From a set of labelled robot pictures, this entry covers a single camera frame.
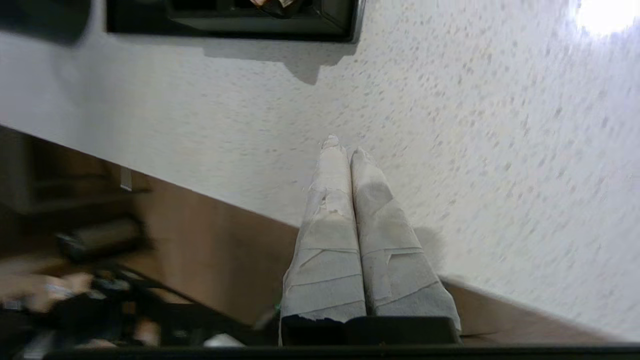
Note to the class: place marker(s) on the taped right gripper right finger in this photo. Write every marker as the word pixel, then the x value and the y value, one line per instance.
pixel 395 260

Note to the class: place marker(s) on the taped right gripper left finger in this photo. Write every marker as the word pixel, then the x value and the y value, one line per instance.
pixel 327 250

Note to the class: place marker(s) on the white tea bag packet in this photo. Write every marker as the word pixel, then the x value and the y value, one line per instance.
pixel 277 3

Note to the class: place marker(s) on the black compartment organizer box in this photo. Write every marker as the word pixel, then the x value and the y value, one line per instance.
pixel 225 20

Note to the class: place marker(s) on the black serving tray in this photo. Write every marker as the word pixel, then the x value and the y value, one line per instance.
pixel 140 27

